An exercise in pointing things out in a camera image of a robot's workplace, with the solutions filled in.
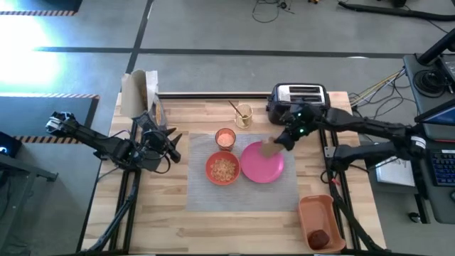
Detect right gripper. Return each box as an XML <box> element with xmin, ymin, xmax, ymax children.
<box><xmin>273</xmin><ymin>104</ymin><xmax>325</xmax><ymax>151</ymax></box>

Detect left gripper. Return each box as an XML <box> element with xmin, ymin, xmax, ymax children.
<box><xmin>140</xmin><ymin>127</ymin><xmax>183</xmax><ymax>171</ymax></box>

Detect toast slice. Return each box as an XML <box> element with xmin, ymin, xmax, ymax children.
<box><xmin>260</xmin><ymin>137</ymin><xmax>285</xmax><ymax>159</ymax></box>

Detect pink plate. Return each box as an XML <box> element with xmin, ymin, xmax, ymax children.
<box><xmin>240</xmin><ymin>141</ymin><xmax>285</xmax><ymax>184</ymax></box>

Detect orange bowl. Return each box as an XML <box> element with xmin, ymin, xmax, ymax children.
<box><xmin>205</xmin><ymin>151</ymin><xmax>242</xmax><ymax>186</ymax></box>

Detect blue frosted flakes cereal box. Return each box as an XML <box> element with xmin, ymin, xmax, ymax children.
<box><xmin>119</xmin><ymin>69</ymin><xmax>168</xmax><ymax>131</ymax></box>

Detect wooden utensil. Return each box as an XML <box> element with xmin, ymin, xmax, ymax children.
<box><xmin>227</xmin><ymin>100</ymin><xmax>246</xmax><ymax>120</ymax></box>

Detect dark red round object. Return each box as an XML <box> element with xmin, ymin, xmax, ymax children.
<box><xmin>307</xmin><ymin>229</ymin><xmax>331</xmax><ymax>251</ymax></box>

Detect glass jar with stick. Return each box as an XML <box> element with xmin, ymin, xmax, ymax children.
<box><xmin>234</xmin><ymin>102</ymin><xmax>254</xmax><ymax>129</ymax></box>

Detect black toaster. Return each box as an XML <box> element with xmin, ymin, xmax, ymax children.
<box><xmin>266</xmin><ymin>82</ymin><xmax>330</xmax><ymax>125</ymax></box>

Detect cereal flakes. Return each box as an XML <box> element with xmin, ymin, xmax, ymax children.
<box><xmin>210</xmin><ymin>158</ymin><xmax>237</xmax><ymax>182</ymax></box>

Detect grey woven placemat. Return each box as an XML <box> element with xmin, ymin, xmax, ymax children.
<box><xmin>186</xmin><ymin>133</ymin><xmax>301</xmax><ymax>213</ymax></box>

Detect orange plastic bin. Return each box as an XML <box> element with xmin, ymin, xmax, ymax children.
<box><xmin>297</xmin><ymin>194</ymin><xmax>347</xmax><ymax>255</ymax></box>

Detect white box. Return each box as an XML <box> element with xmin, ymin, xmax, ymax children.
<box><xmin>375</xmin><ymin>156</ymin><xmax>417</xmax><ymax>188</ymax></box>

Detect grey desk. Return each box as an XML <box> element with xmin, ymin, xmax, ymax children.
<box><xmin>403</xmin><ymin>53</ymin><xmax>455</xmax><ymax>225</ymax></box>

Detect large tilted monitor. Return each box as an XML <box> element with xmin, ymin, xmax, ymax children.
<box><xmin>414</xmin><ymin>102</ymin><xmax>455</xmax><ymax>142</ymax></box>

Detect dark side desk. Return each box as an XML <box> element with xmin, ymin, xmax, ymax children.
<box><xmin>0</xmin><ymin>152</ymin><xmax>58</xmax><ymax>256</ymax></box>

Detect black keyboard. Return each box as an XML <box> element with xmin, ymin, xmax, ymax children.
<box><xmin>429</xmin><ymin>149</ymin><xmax>455</xmax><ymax>188</ymax></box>

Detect black device with blue light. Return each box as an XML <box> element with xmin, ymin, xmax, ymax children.
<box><xmin>0</xmin><ymin>131</ymin><xmax>22</xmax><ymax>159</ymax></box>

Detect black table edge rail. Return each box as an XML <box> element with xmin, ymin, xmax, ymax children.
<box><xmin>158</xmin><ymin>92</ymin><xmax>273</xmax><ymax>100</ymax></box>

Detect yellow and grey cable bundle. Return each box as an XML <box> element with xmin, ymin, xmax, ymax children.
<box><xmin>348</xmin><ymin>69</ymin><xmax>406</xmax><ymax>120</ymax></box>

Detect coiled black cable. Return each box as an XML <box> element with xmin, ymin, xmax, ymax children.
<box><xmin>414</xmin><ymin>68</ymin><xmax>446</xmax><ymax>95</ymax></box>

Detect black vacuum hose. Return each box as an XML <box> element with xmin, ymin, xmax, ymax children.
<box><xmin>337</xmin><ymin>1</ymin><xmax>455</xmax><ymax>21</ymax></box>

